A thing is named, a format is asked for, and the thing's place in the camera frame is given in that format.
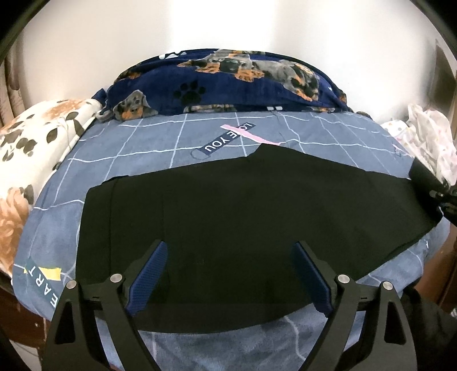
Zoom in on blue grid bedsheet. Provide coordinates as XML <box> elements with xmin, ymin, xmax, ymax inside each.
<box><xmin>11</xmin><ymin>109</ymin><xmax>445</xmax><ymax>371</ymax></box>

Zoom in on white dotted cloth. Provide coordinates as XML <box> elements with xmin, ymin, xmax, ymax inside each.
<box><xmin>380</xmin><ymin>103</ymin><xmax>457</xmax><ymax>186</ymax></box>

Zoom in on person's dark clothing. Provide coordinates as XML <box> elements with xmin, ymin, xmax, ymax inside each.
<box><xmin>402</xmin><ymin>283</ymin><xmax>457</xmax><ymax>371</ymax></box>

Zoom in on navy dog print pillow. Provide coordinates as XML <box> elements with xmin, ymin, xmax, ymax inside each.
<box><xmin>91</xmin><ymin>48</ymin><xmax>354</xmax><ymax>124</ymax></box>

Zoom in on brown wooden bed frame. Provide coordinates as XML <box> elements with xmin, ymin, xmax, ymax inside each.
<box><xmin>0</xmin><ymin>276</ymin><xmax>51</xmax><ymax>357</ymax></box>

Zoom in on white floral pillow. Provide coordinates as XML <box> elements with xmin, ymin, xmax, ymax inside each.
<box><xmin>0</xmin><ymin>98</ymin><xmax>104</xmax><ymax>277</ymax></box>

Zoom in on black pants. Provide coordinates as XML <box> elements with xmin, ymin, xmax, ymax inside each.
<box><xmin>73</xmin><ymin>144</ymin><xmax>443</xmax><ymax>334</ymax></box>

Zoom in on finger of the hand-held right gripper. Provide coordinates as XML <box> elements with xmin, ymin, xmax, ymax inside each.
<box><xmin>408</xmin><ymin>158</ymin><xmax>447</xmax><ymax>195</ymax></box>

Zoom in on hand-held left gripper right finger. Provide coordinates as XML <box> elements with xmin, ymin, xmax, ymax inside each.
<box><xmin>291</xmin><ymin>241</ymin><xmax>418</xmax><ymax>371</ymax></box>

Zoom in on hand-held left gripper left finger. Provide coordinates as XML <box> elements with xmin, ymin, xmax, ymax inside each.
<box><xmin>45</xmin><ymin>240</ymin><xmax>168</xmax><ymax>371</ymax></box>

